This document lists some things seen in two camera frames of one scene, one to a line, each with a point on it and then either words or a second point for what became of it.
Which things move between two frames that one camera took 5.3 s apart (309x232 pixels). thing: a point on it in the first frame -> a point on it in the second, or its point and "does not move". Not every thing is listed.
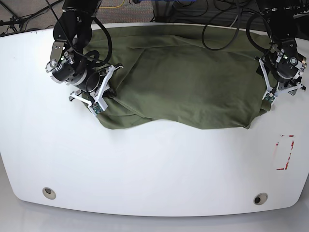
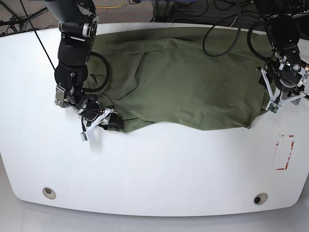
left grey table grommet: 49,193 does not move
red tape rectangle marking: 286,166 does not move
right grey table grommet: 260,198 does not move
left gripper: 91,80 -> 90,110
